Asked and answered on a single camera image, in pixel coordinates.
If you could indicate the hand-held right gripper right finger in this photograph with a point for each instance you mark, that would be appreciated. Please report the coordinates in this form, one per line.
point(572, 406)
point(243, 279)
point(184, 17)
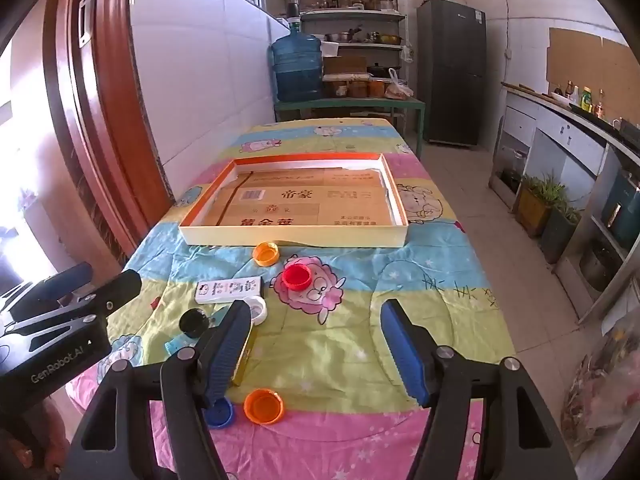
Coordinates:
point(405, 355)

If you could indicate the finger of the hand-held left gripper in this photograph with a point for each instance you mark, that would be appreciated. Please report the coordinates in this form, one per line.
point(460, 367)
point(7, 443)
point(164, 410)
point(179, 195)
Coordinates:
point(120, 287)
point(60, 282)

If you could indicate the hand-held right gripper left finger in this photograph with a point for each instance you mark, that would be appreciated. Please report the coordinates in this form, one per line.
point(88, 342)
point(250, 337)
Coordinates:
point(227, 355)

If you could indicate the gold small box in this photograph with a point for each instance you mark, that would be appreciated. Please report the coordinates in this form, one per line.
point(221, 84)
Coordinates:
point(243, 357)

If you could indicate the black bottle cap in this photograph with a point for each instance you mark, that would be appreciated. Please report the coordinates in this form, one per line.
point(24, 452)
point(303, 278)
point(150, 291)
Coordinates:
point(193, 322)

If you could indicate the teal small pack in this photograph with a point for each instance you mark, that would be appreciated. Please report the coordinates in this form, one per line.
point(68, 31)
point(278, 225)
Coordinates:
point(177, 346)

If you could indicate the white bottle cap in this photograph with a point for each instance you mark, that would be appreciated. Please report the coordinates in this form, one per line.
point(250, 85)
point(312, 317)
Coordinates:
point(259, 310)

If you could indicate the blue bottle cap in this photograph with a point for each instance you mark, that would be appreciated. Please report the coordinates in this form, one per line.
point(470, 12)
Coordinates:
point(222, 412)

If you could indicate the orange bottle cap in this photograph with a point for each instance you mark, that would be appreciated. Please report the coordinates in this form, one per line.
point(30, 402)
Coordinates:
point(264, 406)
point(266, 253)

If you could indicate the white patterned small box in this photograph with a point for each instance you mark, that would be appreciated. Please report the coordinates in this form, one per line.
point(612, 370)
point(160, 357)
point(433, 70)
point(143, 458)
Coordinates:
point(227, 290)

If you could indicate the red bottle cap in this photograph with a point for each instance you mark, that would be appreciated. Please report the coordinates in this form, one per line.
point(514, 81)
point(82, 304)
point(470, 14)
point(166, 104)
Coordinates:
point(296, 276)

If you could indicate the shallow orange-rimmed box tray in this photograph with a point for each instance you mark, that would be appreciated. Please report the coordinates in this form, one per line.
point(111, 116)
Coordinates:
point(300, 237)

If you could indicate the cartoon printed blanket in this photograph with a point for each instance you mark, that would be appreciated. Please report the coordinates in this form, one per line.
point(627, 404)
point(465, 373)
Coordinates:
point(350, 350)

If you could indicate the brown cardboard sheet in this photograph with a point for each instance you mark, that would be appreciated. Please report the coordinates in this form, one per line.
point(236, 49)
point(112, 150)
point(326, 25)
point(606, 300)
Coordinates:
point(300, 200)

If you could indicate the potted plant dark pot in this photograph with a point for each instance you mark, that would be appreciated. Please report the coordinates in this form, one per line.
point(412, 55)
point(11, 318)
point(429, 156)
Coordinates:
point(560, 232)

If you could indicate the pile of plastic bags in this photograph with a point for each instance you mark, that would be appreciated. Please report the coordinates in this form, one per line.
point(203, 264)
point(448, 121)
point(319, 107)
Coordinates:
point(602, 385)

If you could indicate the potted plant brown pot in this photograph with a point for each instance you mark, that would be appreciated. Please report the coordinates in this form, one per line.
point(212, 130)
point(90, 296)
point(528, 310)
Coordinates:
point(535, 202)

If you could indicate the dark cooking pot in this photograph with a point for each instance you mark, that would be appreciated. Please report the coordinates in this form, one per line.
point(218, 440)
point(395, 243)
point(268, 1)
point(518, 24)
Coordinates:
point(597, 262)

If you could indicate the green low table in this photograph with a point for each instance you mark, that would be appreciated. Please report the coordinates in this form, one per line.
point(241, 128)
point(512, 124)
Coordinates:
point(350, 103)

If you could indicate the metal door strike plate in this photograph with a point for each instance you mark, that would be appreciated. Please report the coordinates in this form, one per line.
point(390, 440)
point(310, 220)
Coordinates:
point(85, 20)

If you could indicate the plastic bag of food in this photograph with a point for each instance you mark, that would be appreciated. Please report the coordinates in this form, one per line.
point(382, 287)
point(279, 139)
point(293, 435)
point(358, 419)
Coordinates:
point(397, 89)

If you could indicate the teal air fryer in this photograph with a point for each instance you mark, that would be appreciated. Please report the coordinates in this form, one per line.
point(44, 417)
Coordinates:
point(625, 205)

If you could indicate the orange pickle jar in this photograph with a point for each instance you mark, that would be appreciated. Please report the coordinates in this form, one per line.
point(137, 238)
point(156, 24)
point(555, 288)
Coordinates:
point(376, 88)
point(357, 88)
point(340, 88)

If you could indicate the white kitchen counter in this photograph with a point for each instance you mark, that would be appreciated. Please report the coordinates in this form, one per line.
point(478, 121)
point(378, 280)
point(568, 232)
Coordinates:
point(560, 130)

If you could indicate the blue water jug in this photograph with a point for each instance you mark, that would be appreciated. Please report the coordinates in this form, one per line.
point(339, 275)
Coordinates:
point(297, 67)

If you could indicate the dark refrigerator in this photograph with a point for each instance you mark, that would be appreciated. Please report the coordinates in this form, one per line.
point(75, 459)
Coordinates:
point(452, 70)

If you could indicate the brown cardboard box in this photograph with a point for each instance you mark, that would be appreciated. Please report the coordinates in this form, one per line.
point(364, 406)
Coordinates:
point(345, 65)

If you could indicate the dark sauce bottle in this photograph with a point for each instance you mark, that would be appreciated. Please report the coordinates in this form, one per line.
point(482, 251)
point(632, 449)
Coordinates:
point(570, 89)

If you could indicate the green yellow bottle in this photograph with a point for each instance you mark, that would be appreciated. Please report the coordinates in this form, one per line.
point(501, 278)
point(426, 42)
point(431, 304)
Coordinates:
point(586, 99)

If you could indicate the black gas stove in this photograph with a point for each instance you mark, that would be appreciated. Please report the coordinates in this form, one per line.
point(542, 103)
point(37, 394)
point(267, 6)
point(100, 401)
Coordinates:
point(630, 132)

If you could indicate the red brown bottle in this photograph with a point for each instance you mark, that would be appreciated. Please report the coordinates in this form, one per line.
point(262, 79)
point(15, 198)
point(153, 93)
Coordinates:
point(600, 105)

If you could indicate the water jug pump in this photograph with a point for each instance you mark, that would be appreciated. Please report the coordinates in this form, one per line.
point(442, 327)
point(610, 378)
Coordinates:
point(293, 12)

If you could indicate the metal shelf rack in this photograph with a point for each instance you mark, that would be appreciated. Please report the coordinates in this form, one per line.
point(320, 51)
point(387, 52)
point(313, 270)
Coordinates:
point(350, 16)

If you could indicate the red-brown wooden door frame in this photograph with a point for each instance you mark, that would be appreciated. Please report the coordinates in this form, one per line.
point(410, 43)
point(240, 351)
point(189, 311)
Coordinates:
point(100, 110)

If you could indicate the cardboard wall panel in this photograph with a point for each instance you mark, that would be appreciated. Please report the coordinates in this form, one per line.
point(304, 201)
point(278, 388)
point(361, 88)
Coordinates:
point(585, 60)

